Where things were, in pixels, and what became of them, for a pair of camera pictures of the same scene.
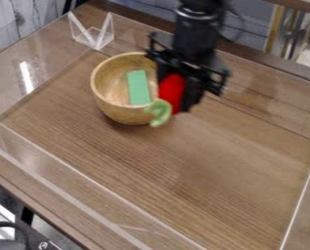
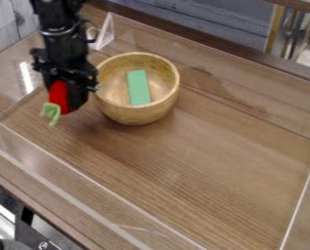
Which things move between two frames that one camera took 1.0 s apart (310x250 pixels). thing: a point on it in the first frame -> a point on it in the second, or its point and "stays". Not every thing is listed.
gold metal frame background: [292, 27] stays
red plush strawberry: [172, 90] -> [58, 95]
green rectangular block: [139, 87] stays
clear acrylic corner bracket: [93, 36] stays
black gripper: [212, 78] -> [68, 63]
